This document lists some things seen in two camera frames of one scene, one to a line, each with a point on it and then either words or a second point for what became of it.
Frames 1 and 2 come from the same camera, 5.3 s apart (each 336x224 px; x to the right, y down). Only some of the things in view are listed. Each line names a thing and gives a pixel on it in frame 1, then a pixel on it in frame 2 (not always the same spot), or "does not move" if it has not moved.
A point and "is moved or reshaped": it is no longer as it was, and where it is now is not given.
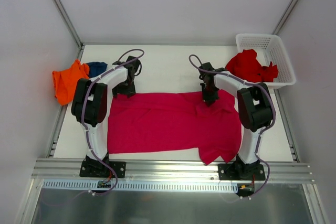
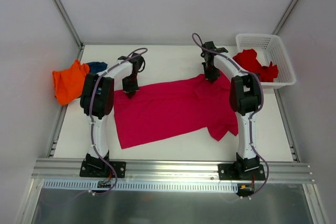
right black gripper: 210,96 -> 211,74
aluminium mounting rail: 54,169 does not move
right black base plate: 229,171 does not move
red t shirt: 245,65 does not move
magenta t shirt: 175,122 is moved or reshaped
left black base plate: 119,168 does not move
